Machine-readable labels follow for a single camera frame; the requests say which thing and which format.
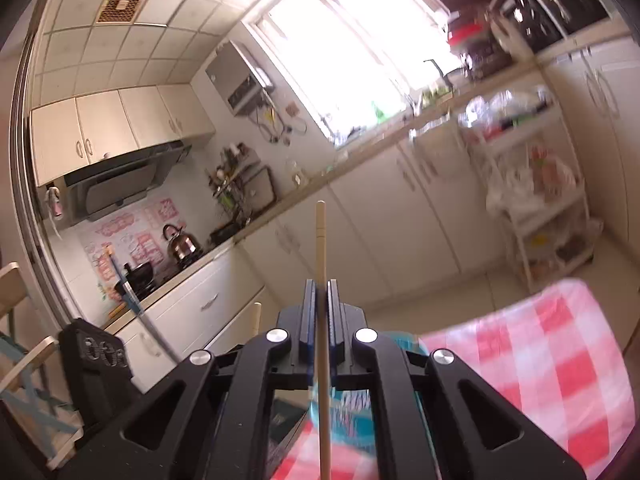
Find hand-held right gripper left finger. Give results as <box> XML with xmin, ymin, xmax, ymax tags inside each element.
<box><xmin>52</xmin><ymin>279</ymin><xmax>318</xmax><ymax>480</ymax></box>

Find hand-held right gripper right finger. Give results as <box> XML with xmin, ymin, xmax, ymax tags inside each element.
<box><xmin>327</xmin><ymin>280</ymin><xmax>586</xmax><ymax>480</ymax></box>

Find blue perforated plastic basket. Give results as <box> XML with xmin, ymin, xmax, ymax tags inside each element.
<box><xmin>306</xmin><ymin>331</ymin><xmax>431</xmax><ymax>461</ymax></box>

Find wooden folding chair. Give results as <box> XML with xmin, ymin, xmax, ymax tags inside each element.
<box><xmin>0</xmin><ymin>262</ymin><xmax>83</xmax><ymax>468</ymax></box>

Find black cooking pot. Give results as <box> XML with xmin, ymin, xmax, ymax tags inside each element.
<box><xmin>122</xmin><ymin>261</ymin><xmax>156</xmax><ymax>287</ymax></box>

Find white drawer cabinet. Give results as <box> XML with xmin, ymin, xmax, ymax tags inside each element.
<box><xmin>112</xmin><ymin>247</ymin><xmax>266</xmax><ymax>393</ymax></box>

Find white base cabinets with doors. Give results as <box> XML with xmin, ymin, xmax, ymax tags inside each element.
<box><xmin>240</xmin><ymin>105</ymin><xmax>506</xmax><ymax>306</ymax></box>

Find pink backsplash sticker sheet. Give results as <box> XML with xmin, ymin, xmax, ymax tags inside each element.
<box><xmin>80</xmin><ymin>197</ymin><xmax>188</xmax><ymax>281</ymax></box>

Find grey cutting board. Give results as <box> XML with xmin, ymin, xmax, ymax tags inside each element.
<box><xmin>247</xmin><ymin>166</ymin><xmax>277</xmax><ymax>211</ymax></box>

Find steel kettle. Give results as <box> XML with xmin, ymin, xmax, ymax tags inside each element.
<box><xmin>162</xmin><ymin>224</ymin><xmax>202</xmax><ymax>263</ymax></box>

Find metal dish rack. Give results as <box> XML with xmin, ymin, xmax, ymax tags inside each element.
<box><xmin>207</xmin><ymin>144</ymin><xmax>261</xmax><ymax>211</ymax></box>

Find grey range hood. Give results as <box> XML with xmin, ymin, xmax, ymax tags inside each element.
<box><xmin>64</xmin><ymin>144</ymin><xmax>193</xmax><ymax>226</ymax></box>

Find white shelf cart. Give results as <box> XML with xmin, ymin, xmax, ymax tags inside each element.
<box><xmin>460</xmin><ymin>85</ymin><xmax>598</xmax><ymax>293</ymax></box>

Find red checkered plastic tablecloth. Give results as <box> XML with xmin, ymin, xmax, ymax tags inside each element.
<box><xmin>270</xmin><ymin>277</ymin><xmax>636</xmax><ymax>480</ymax></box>

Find silver water heater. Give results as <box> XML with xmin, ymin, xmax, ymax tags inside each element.
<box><xmin>205</xmin><ymin>40</ymin><xmax>275</xmax><ymax>116</ymax></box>

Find metal sink faucet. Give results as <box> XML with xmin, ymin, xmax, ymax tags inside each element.
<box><xmin>424</xmin><ymin>59</ymin><xmax>453</xmax><ymax>86</ymax></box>

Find bright kitchen window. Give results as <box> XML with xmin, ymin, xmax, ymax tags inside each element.
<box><xmin>245</xmin><ymin>0</ymin><xmax>466</xmax><ymax>146</ymax></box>

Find stack of red bowls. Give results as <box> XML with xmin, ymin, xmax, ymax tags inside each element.
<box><xmin>446</xmin><ymin>20</ymin><xmax>496</xmax><ymax>53</ymax></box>

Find brown ceiling vent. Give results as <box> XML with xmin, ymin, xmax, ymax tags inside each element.
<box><xmin>96</xmin><ymin>0</ymin><xmax>151</xmax><ymax>25</ymax></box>

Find black microwave oven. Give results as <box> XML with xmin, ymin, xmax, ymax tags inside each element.
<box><xmin>505</xmin><ymin>0</ymin><xmax>616</xmax><ymax>53</ymax></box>

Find grey heater hoses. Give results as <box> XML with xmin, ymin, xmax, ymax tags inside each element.
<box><xmin>252</xmin><ymin>102</ymin><xmax>308</xmax><ymax>145</ymax></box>

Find metal door frame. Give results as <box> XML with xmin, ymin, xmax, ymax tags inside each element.
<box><xmin>10</xmin><ymin>0</ymin><xmax>71</xmax><ymax>326</ymax></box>

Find white wall cabinets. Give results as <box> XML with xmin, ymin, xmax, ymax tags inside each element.
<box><xmin>31</xmin><ymin>82</ymin><xmax>217</xmax><ymax>188</ymax></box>

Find white cabinet with long handles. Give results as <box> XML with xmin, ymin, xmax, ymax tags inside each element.
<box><xmin>545</xmin><ymin>35</ymin><xmax>640</xmax><ymax>241</ymax></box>

